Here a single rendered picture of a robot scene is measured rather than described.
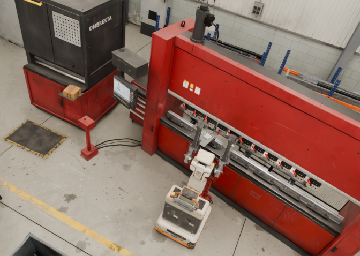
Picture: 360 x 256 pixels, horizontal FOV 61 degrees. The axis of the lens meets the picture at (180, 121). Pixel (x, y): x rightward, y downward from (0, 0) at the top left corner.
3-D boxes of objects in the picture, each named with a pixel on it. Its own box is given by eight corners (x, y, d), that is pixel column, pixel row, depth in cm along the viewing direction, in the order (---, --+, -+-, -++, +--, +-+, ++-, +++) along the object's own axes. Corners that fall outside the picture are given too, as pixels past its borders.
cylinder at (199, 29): (187, 39, 406) (193, 4, 375) (197, 34, 422) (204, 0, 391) (207, 49, 393) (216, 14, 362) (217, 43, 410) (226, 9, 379)
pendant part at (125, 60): (110, 99, 476) (110, 51, 420) (122, 93, 492) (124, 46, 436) (132, 115, 456) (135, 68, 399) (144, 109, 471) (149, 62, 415)
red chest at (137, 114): (128, 122, 603) (130, 81, 537) (145, 111, 636) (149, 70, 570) (147, 135, 585) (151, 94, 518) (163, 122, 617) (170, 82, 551)
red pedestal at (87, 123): (79, 155, 525) (75, 119, 470) (90, 147, 541) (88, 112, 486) (87, 161, 517) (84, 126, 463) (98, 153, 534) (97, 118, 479)
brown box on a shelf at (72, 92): (58, 95, 483) (57, 88, 475) (69, 87, 502) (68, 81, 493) (73, 102, 476) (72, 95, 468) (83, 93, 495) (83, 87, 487)
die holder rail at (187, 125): (166, 115, 502) (167, 111, 496) (169, 114, 506) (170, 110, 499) (190, 131, 484) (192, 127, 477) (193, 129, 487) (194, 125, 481)
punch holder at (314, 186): (305, 185, 397) (310, 177, 386) (307, 181, 402) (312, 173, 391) (315, 192, 391) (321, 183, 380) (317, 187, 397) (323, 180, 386)
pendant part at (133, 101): (112, 95, 463) (112, 75, 439) (119, 92, 470) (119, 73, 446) (133, 110, 444) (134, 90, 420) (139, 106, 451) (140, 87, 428)
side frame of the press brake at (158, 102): (140, 149, 556) (151, 32, 404) (169, 126, 612) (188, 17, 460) (151, 156, 547) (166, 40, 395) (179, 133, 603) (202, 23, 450)
